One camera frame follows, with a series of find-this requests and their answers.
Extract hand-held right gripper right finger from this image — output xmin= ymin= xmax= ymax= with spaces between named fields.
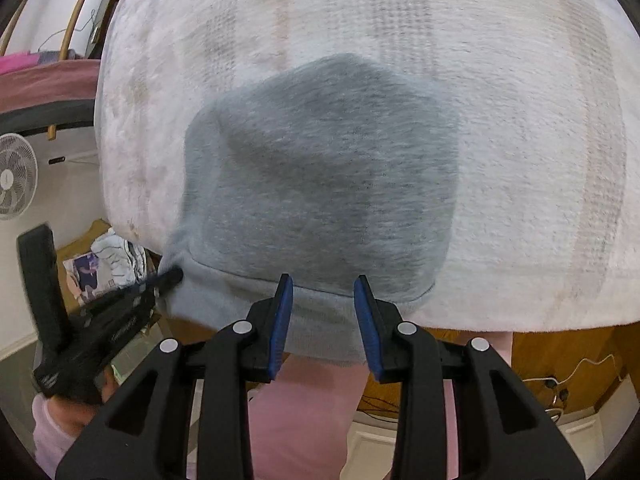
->
xmin=354 ymin=275 xmax=585 ymax=480

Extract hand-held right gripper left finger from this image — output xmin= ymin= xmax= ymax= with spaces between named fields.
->
xmin=56 ymin=274 xmax=294 ymax=480

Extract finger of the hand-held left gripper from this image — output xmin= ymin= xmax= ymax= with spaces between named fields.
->
xmin=16 ymin=225 xmax=76 ymax=356
xmin=80 ymin=266 xmax=185 ymax=320

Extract grey zip hoodie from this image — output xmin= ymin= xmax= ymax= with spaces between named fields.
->
xmin=160 ymin=52 xmax=463 ymax=367

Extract person's left forearm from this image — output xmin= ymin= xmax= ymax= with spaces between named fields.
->
xmin=32 ymin=392 xmax=101 ymax=478

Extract pile of light clothes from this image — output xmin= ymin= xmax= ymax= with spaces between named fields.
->
xmin=65 ymin=227 xmax=148 ymax=306

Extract person's left hand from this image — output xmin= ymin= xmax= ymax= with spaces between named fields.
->
xmin=97 ymin=365 xmax=120 ymax=403

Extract cardboard box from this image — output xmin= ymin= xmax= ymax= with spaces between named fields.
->
xmin=56 ymin=217 xmax=163 ymax=321

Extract person's pink pants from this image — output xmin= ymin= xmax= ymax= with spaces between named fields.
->
xmin=187 ymin=332 xmax=513 ymax=480

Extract white standing fan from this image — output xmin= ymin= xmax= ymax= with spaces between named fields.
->
xmin=0 ymin=132 xmax=38 ymax=221

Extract maroon covered table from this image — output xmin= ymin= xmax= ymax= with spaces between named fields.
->
xmin=0 ymin=57 xmax=103 ymax=133

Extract bright pink cloth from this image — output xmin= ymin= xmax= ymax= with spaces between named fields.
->
xmin=0 ymin=51 xmax=76 ymax=76

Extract white floral bed sheet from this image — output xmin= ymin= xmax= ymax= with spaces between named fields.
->
xmin=92 ymin=0 xmax=640 ymax=333

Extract black plug with cable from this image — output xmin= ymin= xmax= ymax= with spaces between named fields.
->
xmin=542 ymin=377 xmax=573 ymax=406

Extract white cable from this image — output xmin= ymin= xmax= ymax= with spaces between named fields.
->
xmin=520 ymin=354 xmax=623 ymax=386

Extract wooden wall bar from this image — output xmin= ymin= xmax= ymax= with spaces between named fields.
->
xmin=0 ymin=0 xmax=55 ymax=56
xmin=60 ymin=0 xmax=108 ymax=63

